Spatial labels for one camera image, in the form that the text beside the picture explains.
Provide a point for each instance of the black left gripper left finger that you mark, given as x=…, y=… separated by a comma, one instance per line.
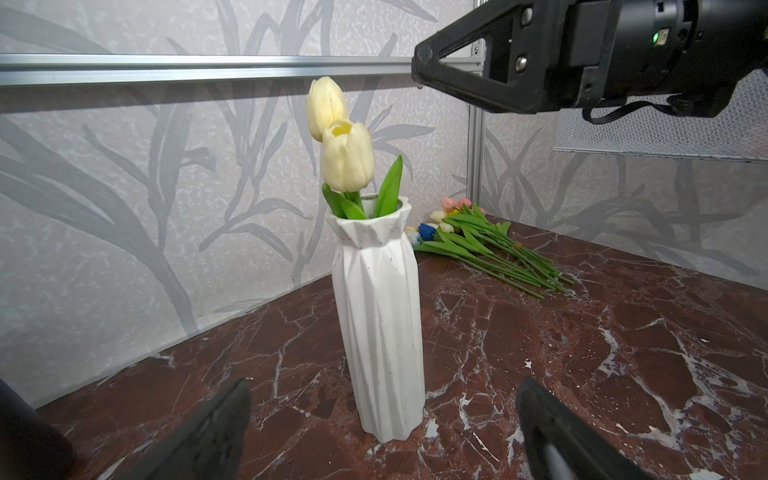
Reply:
x=208, y=445

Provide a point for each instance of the white wire mesh basket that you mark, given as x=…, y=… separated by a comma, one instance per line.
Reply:
x=738, y=133

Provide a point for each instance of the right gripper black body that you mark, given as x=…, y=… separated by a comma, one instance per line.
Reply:
x=594, y=54

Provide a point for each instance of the white ribbed ceramic vase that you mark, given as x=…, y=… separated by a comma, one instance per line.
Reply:
x=376, y=286

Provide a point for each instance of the black cylindrical vase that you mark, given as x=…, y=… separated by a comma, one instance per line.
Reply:
x=30, y=447

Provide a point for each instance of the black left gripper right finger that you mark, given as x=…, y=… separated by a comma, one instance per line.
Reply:
x=560, y=445

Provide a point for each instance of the bunch of artificial tulips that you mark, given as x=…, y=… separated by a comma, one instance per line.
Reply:
x=460, y=230

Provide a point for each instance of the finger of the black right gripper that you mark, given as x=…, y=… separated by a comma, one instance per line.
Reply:
x=473, y=59

